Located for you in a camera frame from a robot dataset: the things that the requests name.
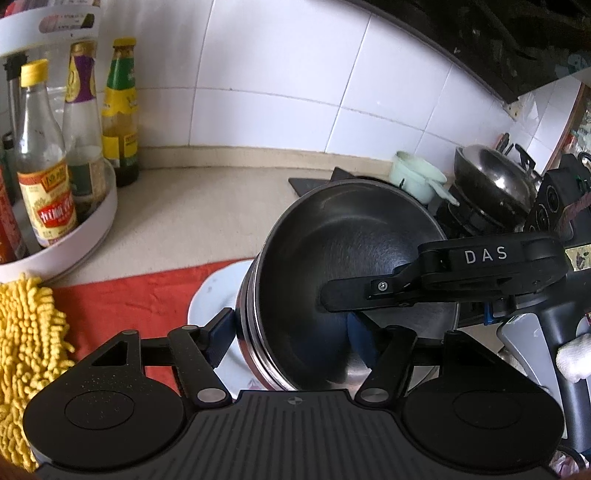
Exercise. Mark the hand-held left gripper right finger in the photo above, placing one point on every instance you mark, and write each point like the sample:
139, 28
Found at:
362, 344

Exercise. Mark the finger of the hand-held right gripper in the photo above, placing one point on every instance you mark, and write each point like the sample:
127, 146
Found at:
351, 290

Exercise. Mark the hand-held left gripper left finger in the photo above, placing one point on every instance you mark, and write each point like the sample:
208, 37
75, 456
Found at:
220, 334

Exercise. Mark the white floral plate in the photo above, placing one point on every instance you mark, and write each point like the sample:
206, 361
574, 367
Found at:
207, 300

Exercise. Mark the person's right hand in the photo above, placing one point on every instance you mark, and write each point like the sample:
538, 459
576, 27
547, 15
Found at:
575, 357

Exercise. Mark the black wok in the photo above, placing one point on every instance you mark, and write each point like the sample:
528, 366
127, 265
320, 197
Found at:
494, 175

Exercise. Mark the red cloth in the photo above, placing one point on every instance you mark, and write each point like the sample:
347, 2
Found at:
138, 300

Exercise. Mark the black gas stove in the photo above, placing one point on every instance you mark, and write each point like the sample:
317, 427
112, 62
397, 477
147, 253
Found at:
309, 183

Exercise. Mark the mint green cup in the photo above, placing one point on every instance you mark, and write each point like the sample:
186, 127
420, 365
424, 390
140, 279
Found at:
413, 177

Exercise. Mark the white turntable rack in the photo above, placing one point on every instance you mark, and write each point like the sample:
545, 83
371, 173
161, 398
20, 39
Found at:
92, 235

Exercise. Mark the yellow chenille cloth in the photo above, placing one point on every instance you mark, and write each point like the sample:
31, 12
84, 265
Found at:
27, 337

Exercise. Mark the black range hood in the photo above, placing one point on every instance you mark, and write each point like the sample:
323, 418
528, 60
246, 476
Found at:
485, 37

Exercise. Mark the clear bottle yellow red label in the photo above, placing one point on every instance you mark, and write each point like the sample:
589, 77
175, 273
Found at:
44, 184

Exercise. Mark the clear bottle purple label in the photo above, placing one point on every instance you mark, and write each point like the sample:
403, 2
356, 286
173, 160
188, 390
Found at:
83, 138

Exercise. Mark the red label sauce bottle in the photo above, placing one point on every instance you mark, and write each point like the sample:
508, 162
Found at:
9, 221

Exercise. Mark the green yellow label bottle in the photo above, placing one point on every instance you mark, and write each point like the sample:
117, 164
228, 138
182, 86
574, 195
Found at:
121, 115

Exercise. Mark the wall socket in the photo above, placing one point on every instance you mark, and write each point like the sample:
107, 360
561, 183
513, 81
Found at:
512, 109

